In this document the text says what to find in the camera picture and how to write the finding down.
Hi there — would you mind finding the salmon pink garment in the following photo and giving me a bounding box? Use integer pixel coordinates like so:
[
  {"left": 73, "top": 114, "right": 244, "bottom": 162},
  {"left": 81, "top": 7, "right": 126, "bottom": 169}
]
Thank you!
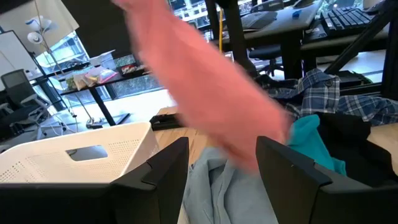
[{"left": 111, "top": 0, "right": 294, "bottom": 172}]

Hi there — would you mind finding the desk with black legs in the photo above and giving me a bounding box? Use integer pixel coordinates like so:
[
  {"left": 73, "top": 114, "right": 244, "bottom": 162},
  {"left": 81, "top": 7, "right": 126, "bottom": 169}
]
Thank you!
[{"left": 300, "top": 6, "right": 391, "bottom": 53}]

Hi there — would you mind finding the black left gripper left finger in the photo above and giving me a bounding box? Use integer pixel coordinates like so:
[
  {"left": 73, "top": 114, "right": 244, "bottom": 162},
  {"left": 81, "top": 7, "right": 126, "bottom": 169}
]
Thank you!
[{"left": 0, "top": 136, "right": 190, "bottom": 224}]

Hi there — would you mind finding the black side table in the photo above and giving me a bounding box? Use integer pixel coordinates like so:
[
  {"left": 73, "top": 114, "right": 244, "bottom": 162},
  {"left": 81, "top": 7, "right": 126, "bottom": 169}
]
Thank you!
[{"left": 34, "top": 60, "right": 163, "bottom": 127}]

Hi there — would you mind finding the black keyboard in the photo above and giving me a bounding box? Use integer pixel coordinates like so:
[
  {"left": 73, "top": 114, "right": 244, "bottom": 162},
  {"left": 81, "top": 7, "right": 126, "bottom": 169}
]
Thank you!
[{"left": 320, "top": 6, "right": 377, "bottom": 30}]

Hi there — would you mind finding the clear bag with green contents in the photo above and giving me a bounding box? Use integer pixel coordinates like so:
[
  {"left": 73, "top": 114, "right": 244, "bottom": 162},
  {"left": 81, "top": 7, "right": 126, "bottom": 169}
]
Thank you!
[{"left": 66, "top": 73, "right": 91, "bottom": 91}]

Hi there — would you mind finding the white floor lamp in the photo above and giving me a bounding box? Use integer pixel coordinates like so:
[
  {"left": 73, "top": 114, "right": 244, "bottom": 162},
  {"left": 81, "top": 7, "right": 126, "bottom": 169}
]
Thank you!
[{"left": 24, "top": 0, "right": 105, "bottom": 130}]

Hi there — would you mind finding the black aluminium rig frame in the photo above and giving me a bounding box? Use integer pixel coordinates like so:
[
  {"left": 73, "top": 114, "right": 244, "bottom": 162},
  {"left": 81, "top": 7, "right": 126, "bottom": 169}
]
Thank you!
[{"left": 149, "top": 0, "right": 398, "bottom": 132}]

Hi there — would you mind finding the grey top desk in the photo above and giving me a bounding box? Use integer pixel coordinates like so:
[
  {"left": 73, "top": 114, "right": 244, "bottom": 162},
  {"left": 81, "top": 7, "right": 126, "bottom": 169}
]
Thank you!
[{"left": 211, "top": 0, "right": 328, "bottom": 80}]

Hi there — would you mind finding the blue plaid shirt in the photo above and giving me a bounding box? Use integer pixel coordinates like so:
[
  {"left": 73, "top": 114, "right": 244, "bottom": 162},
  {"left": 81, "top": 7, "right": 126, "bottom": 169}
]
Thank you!
[{"left": 260, "top": 68, "right": 398, "bottom": 127}]

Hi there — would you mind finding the black snack tray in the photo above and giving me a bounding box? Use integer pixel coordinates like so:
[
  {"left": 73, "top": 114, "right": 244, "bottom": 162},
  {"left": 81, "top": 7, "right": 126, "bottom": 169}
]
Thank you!
[{"left": 119, "top": 63, "right": 147, "bottom": 77}]

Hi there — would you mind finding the black office chair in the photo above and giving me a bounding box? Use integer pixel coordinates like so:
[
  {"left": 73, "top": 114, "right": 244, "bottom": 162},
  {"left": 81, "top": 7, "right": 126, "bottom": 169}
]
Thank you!
[{"left": 248, "top": 44, "right": 285, "bottom": 77}]

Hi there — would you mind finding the yellow cable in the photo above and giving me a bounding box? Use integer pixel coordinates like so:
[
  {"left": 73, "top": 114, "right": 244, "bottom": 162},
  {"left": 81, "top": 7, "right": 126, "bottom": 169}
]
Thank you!
[{"left": 218, "top": 8, "right": 225, "bottom": 54}]

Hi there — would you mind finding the teal garment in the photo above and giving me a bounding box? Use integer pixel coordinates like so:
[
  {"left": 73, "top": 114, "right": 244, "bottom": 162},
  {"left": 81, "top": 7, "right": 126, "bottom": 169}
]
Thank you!
[{"left": 285, "top": 114, "right": 348, "bottom": 177}]

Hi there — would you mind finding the black garment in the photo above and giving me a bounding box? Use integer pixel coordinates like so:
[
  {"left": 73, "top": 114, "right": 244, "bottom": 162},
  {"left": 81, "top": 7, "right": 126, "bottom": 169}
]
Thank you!
[{"left": 317, "top": 111, "right": 398, "bottom": 188}]

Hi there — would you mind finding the white box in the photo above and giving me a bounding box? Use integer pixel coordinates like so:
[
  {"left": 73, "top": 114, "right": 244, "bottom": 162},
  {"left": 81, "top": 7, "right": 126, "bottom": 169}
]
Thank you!
[{"left": 89, "top": 49, "right": 117, "bottom": 68}]

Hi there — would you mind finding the light blue shirt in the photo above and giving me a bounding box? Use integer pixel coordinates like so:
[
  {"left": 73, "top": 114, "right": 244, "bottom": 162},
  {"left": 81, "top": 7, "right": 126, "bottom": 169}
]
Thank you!
[{"left": 182, "top": 146, "right": 279, "bottom": 224}]

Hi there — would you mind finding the grey laptop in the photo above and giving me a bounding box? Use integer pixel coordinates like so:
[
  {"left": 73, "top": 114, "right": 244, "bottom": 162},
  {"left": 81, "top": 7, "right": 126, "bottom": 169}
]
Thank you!
[{"left": 241, "top": 11, "right": 279, "bottom": 31}]

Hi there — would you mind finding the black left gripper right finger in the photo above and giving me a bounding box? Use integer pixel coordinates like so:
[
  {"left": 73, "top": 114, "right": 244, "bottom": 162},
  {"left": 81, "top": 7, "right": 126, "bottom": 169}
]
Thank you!
[{"left": 256, "top": 135, "right": 398, "bottom": 224}]

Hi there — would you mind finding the white framed office chair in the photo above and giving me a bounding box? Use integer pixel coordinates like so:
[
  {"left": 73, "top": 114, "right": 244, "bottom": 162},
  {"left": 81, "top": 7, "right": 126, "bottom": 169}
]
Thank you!
[{"left": 0, "top": 68, "right": 52, "bottom": 139}]

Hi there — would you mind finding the pink plastic bag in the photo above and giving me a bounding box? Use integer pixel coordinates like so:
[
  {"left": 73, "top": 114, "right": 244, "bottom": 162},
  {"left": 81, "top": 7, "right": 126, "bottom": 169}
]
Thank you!
[{"left": 85, "top": 67, "right": 119, "bottom": 85}]

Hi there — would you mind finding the white perforated laundry basket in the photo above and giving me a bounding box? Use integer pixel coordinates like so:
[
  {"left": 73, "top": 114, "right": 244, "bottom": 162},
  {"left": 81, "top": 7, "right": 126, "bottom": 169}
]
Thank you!
[{"left": 0, "top": 121, "right": 160, "bottom": 185}]

